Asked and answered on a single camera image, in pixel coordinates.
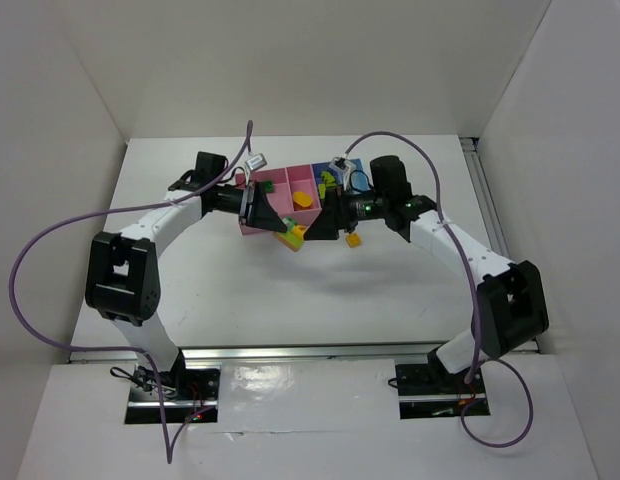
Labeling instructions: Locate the orange lego plate stack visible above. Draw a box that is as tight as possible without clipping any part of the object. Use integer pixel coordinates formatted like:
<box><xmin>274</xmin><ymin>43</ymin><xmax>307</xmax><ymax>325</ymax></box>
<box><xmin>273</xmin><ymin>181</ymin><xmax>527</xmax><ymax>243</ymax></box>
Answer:
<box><xmin>273</xmin><ymin>225</ymin><xmax>306</xmax><ymax>252</ymax></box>

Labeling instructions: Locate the lime square lego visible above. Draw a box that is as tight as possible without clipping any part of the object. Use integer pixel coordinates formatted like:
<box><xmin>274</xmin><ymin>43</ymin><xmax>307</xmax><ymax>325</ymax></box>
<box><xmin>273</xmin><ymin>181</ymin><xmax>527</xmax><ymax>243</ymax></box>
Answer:
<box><xmin>321</xmin><ymin>171</ymin><xmax>336</xmax><ymax>184</ymax></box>

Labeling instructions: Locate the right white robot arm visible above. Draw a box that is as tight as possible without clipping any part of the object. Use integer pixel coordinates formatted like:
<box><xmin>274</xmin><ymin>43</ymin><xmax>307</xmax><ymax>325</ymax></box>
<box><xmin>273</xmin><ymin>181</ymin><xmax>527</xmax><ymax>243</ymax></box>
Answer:
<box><xmin>304</xmin><ymin>155</ymin><xmax>549</xmax><ymax>377</ymax></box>

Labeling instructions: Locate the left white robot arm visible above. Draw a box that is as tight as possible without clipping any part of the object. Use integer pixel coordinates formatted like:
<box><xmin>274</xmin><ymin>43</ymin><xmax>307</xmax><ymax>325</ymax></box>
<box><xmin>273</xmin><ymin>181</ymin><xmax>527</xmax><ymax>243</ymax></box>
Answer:
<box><xmin>85</xmin><ymin>152</ymin><xmax>287</xmax><ymax>387</ymax></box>

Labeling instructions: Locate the yellow square lego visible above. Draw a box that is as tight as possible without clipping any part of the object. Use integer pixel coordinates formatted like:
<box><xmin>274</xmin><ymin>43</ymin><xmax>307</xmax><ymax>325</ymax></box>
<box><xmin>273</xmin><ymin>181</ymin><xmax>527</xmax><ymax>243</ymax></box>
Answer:
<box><xmin>345</xmin><ymin>232</ymin><xmax>363</xmax><ymax>248</ymax></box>

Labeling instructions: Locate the small pink container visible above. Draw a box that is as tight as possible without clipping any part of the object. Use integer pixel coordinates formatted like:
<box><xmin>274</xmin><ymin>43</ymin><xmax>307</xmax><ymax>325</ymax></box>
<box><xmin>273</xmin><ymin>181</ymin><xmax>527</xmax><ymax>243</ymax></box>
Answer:
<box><xmin>286</xmin><ymin>164</ymin><xmax>321</xmax><ymax>226</ymax></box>

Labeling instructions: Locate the large pink container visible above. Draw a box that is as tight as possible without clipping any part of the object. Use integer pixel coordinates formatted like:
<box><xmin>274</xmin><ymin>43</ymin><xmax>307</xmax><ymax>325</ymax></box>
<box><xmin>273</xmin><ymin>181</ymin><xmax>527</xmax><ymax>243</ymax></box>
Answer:
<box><xmin>234</xmin><ymin>168</ymin><xmax>292</xmax><ymax>235</ymax></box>

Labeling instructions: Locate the light blue container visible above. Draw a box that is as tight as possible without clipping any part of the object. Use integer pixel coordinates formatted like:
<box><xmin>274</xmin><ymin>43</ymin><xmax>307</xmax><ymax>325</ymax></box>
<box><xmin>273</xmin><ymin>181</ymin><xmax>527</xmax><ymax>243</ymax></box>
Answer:
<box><xmin>337</xmin><ymin>157</ymin><xmax>359</xmax><ymax>191</ymax></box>

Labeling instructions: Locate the dark blue container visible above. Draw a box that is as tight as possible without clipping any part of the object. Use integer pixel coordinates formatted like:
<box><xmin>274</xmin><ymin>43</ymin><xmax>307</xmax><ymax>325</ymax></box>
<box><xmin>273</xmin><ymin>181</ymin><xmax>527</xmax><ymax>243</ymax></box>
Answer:
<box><xmin>311</xmin><ymin>162</ymin><xmax>341</xmax><ymax>202</ymax></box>

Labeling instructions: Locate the right aluminium rail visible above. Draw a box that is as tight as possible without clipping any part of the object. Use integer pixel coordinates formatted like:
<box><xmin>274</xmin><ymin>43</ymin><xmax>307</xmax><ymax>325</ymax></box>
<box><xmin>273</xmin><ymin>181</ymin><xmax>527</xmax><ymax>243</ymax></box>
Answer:
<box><xmin>459</xmin><ymin>137</ymin><xmax>539</xmax><ymax>352</ymax></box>

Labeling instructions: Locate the aluminium rail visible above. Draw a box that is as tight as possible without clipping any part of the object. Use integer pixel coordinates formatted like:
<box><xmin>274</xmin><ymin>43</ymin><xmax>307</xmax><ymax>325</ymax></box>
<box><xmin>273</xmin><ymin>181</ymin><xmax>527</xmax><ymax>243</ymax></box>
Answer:
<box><xmin>67</xmin><ymin>340</ymin><xmax>461</xmax><ymax>365</ymax></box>
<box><xmin>459</xmin><ymin>137</ymin><xmax>539</xmax><ymax>352</ymax></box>

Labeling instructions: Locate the front aluminium rail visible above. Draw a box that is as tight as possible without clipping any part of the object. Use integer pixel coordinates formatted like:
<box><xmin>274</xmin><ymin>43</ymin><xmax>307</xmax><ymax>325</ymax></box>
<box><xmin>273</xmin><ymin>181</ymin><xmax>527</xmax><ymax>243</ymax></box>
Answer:
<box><xmin>67</xmin><ymin>340</ymin><xmax>461</xmax><ymax>365</ymax></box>

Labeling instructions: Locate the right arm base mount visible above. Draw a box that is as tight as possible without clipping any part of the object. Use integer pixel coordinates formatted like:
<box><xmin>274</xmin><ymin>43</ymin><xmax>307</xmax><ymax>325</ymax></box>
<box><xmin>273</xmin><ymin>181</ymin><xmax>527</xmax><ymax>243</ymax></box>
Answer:
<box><xmin>387</xmin><ymin>354</ymin><xmax>490</xmax><ymax>420</ymax></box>

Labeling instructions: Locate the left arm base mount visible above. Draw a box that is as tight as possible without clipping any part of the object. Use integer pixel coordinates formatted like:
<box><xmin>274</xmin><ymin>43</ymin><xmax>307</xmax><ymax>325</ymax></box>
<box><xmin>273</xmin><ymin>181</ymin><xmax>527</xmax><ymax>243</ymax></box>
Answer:
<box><xmin>110</xmin><ymin>367</ymin><xmax>221</xmax><ymax>425</ymax></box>

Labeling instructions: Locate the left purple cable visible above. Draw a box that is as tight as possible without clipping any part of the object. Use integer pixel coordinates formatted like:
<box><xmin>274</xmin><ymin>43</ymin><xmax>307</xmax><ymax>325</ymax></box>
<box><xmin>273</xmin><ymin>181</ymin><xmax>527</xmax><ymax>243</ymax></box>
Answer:
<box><xmin>8</xmin><ymin>119</ymin><xmax>256</xmax><ymax>465</ymax></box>

